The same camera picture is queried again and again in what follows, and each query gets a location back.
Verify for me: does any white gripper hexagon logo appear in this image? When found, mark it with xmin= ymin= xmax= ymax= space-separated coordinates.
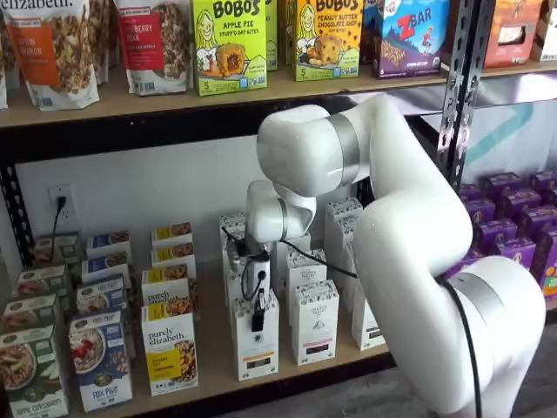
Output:
xmin=241 ymin=256 xmax=272 ymax=333

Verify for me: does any white box pink strip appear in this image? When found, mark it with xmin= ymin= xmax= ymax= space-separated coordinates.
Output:
xmin=273 ymin=233 xmax=312 ymax=262
xmin=294 ymin=280 xmax=340 ymax=367
xmin=285 ymin=248 xmax=328 ymax=301

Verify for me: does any wooden shelf board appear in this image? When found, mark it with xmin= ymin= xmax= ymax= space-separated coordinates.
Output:
xmin=439 ymin=58 xmax=557 ymax=80
xmin=0 ymin=64 xmax=453 ymax=130
xmin=64 ymin=243 xmax=395 ymax=415

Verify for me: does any purely elizabeth yellow box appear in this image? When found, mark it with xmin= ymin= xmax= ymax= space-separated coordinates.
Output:
xmin=151 ymin=221 xmax=194 ymax=252
xmin=140 ymin=300 xmax=199 ymax=397
xmin=151 ymin=243 xmax=198 ymax=280
xmin=141 ymin=267 xmax=192 ymax=306

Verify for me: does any white box dark strip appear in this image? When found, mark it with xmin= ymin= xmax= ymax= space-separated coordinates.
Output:
xmin=337 ymin=241 xmax=362 ymax=314
xmin=324 ymin=196 xmax=365 ymax=245
xmin=351 ymin=278 xmax=388 ymax=352
xmin=334 ymin=215 xmax=361 ymax=245

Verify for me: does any blue cereal box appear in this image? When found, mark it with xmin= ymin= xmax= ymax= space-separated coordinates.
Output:
xmin=85 ymin=230 xmax=131 ymax=260
xmin=76 ymin=273 xmax=127 ymax=317
xmin=68 ymin=309 xmax=134 ymax=413
xmin=81 ymin=251 xmax=131 ymax=284

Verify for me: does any green oatmeal box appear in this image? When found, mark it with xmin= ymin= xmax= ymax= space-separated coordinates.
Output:
xmin=0 ymin=324 xmax=70 ymax=418
xmin=15 ymin=264 xmax=73 ymax=301
xmin=32 ymin=230 xmax=82 ymax=269
xmin=0 ymin=293 xmax=60 ymax=334

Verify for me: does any purple Annie's box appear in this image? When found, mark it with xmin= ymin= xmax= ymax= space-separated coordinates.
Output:
xmin=500 ymin=187 xmax=543 ymax=219
xmin=463 ymin=198 xmax=497 ymax=227
xmin=473 ymin=219 xmax=519 ymax=252
xmin=517 ymin=204 xmax=557 ymax=239
xmin=495 ymin=237 xmax=537 ymax=271
xmin=459 ymin=182 xmax=482 ymax=204
xmin=480 ymin=172 xmax=530 ymax=197
xmin=528 ymin=170 xmax=557 ymax=192
xmin=530 ymin=226 xmax=557 ymax=300

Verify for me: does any green Bobo's apple pie box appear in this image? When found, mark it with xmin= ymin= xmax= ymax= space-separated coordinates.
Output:
xmin=265 ymin=0 xmax=279 ymax=73
xmin=191 ymin=0 xmax=269 ymax=98

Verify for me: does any yellow Bobo's peanut butter box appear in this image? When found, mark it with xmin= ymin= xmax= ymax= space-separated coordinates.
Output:
xmin=294 ymin=0 xmax=363 ymax=83

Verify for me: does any blue Zbar box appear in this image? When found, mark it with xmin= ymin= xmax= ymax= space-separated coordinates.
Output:
xmin=363 ymin=0 xmax=449 ymax=80

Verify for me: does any orange snack box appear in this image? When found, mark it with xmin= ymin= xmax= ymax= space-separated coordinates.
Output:
xmin=482 ymin=0 xmax=545 ymax=70

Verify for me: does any white snack box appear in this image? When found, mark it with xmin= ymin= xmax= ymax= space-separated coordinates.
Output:
xmin=531 ymin=0 xmax=557 ymax=63

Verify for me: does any black metal shelving rack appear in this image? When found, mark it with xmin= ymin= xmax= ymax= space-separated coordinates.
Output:
xmin=0 ymin=0 xmax=469 ymax=418
xmin=452 ymin=0 xmax=484 ymax=192

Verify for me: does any red label granola bag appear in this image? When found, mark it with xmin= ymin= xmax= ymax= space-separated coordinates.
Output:
xmin=113 ymin=0 xmax=192 ymax=97

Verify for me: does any orange label granola bag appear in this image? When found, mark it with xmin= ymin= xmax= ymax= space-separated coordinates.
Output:
xmin=0 ymin=0 xmax=101 ymax=110
xmin=89 ymin=0 xmax=121 ymax=86

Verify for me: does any white fabric backdrop sheet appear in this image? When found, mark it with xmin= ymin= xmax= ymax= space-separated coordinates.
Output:
xmin=460 ymin=76 xmax=557 ymax=179

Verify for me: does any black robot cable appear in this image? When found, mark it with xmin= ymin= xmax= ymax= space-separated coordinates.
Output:
xmin=220 ymin=225 xmax=484 ymax=418

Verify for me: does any white wall power outlet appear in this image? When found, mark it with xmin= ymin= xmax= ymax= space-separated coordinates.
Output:
xmin=48 ymin=185 xmax=75 ymax=227

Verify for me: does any black power cord with plug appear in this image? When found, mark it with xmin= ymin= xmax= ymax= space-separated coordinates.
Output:
xmin=50 ymin=195 xmax=67 ymax=247

